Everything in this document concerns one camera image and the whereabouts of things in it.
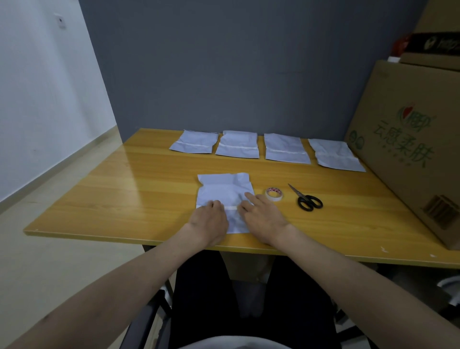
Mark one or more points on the person's right thumb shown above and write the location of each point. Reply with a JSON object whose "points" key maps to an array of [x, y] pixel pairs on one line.
{"points": [[243, 211]]}

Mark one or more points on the person's right hand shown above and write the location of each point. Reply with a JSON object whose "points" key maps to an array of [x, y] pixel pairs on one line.
{"points": [[264, 219]]}

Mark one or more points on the black chair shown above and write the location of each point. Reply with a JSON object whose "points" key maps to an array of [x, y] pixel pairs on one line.
{"points": [[143, 323]]}

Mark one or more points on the person's black trousers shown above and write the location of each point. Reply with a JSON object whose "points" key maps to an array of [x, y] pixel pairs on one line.
{"points": [[205, 298]]}

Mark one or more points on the large brown cardboard box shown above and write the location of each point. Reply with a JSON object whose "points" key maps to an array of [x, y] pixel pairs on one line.
{"points": [[402, 154]]}

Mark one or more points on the roll of clear tape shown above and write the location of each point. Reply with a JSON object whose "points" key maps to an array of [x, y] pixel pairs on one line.
{"points": [[274, 196]]}

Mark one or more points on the white paper envelope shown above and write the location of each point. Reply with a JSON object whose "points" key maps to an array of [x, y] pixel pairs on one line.
{"points": [[334, 154], [285, 147], [194, 141], [238, 143], [222, 188]]}

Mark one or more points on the person's right forearm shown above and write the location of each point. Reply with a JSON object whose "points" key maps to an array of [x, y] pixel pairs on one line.
{"points": [[359, 287]]}

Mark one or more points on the person's left forearm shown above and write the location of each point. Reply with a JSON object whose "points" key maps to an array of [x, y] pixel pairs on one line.
{"points": [[118, 291]]}

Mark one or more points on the brown and black cardboard box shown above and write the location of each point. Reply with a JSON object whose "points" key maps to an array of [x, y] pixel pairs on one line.
{"points": [[436, 43]]}

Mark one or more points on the person's left thumb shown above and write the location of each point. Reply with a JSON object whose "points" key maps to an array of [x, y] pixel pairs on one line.
{"points": [[226, 217]]}

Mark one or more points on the person's white shirt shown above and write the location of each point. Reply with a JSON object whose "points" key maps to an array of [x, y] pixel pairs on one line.
{"points": [[233, 343]]}

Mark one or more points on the white wall socket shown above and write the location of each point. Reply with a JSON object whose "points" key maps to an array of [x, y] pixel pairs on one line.
{"points": [[60, 21]]}

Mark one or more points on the person's left hand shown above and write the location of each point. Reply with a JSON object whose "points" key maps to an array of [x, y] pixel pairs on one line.
{"points": [[208, 224]]}

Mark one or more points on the red and white object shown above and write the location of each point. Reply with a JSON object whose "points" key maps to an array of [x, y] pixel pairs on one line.
{"points": [[399, 45]]}

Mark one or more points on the white plastic object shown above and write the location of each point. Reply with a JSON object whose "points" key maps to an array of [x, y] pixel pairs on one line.
{"points": [[451, 287]]}

